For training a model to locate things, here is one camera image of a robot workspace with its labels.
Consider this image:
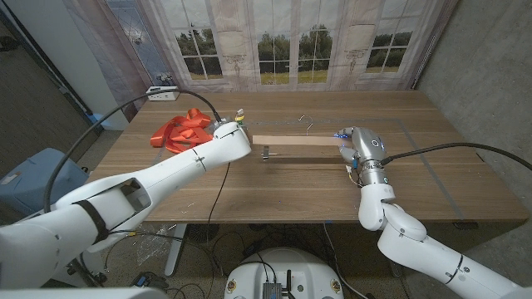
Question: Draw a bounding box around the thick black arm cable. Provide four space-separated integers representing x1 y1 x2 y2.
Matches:
43 89 224 213
380 142 532 171

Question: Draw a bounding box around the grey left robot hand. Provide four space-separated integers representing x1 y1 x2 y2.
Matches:
211 108 247 130

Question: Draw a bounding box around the blue plastic bin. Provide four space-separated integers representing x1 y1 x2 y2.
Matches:
0 148 90 217

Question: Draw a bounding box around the wooden slat clip hanger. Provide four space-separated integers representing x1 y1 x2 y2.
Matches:
252 115 354 163

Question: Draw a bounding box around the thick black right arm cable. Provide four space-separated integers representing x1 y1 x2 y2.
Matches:
380 142 532 171

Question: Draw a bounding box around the orange satin ribbon roll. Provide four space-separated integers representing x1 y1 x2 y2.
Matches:
150 107 215 154

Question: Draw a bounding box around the printed window backdrop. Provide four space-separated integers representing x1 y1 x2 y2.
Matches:
62 0 461 122

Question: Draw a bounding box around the white table leg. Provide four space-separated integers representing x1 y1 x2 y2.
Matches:
165 223 188 278

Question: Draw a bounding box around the thin black left wrist cable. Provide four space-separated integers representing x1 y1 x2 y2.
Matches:
206 161 232 267

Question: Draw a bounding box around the white power box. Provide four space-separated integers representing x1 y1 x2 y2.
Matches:
145 86 180 102

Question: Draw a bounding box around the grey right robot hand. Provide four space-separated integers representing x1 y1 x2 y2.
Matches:
334 126 390 187

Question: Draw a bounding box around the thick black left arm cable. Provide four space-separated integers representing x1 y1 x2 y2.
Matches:
43 89 224 213

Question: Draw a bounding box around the white robot torso base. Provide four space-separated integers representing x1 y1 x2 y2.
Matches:
224 248 345 299

